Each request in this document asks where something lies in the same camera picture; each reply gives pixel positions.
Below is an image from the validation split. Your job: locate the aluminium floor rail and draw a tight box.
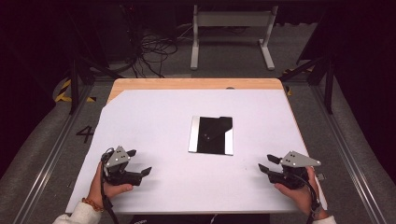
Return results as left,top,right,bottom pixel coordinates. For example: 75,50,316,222
310,84,389,224
11,83,95,224

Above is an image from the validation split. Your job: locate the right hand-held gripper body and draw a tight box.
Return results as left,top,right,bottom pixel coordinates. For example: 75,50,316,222
267,150,322,190

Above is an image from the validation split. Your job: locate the person's right hand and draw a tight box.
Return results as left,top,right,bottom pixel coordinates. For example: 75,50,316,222
274,166,330,220

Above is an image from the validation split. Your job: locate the yellow black hazard tape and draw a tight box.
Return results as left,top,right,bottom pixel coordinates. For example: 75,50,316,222
282,67,312,97
54,78,97,104

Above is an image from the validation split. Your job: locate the orange bead bracelet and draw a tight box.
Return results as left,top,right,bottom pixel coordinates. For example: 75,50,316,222
81,197,105,214

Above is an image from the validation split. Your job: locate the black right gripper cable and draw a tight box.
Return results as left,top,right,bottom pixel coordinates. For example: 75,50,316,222
293,173,323,224

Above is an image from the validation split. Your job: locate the tangle of black cables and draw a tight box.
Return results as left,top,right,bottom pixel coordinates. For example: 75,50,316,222
129,29,179,78

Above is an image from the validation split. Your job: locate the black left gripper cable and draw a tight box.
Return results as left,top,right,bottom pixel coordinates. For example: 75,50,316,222
99,147,120,224

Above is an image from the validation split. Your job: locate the black metal stand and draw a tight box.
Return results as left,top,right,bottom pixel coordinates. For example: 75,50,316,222
278,55,336,115
65,6,125,115

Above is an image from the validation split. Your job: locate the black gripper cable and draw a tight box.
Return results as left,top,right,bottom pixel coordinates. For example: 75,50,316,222
99,147,120,224
293,173,323,224

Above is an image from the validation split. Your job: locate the person's left hand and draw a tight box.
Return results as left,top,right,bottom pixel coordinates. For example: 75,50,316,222
88,161,134,208

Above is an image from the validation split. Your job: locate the white metal desk frame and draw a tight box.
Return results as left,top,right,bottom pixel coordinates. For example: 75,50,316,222
190,4,279,71

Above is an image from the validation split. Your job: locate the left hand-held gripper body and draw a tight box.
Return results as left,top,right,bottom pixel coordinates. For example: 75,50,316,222
101,146,144,187

